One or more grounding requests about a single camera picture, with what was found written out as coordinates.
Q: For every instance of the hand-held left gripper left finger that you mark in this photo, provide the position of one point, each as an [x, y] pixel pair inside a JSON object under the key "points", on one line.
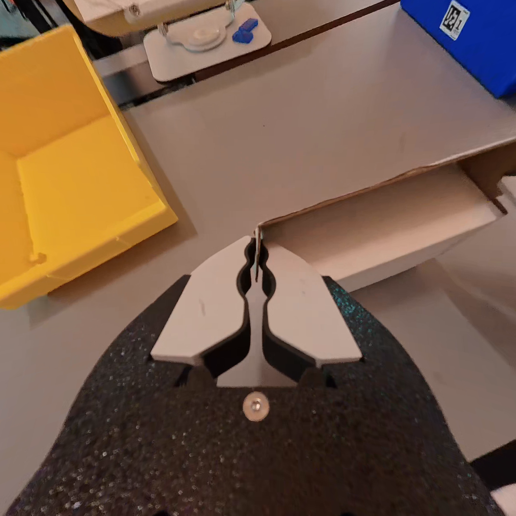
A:
{"points": [[205, 310]]}

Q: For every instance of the yellow plastic bin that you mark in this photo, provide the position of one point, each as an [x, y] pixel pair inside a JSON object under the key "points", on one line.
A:
{"points": [[80, 189]]}

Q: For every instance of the blue plastic bin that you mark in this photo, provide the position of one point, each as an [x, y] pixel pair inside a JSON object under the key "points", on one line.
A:
{"points": [[483, 60]]}

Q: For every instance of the blue clips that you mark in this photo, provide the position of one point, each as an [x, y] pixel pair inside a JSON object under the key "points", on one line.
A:
{"points": [[244, 32]]}

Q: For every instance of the printed instruction sheet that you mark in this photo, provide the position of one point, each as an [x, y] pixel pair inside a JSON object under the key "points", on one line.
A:
{"points": [[105, 8]]}

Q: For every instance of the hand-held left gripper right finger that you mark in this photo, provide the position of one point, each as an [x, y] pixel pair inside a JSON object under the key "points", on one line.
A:
{"points": [[310, 314]]}

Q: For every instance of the white cardboard box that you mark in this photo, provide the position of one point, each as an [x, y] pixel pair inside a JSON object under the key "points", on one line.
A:
{"points": [[383, 225]]}

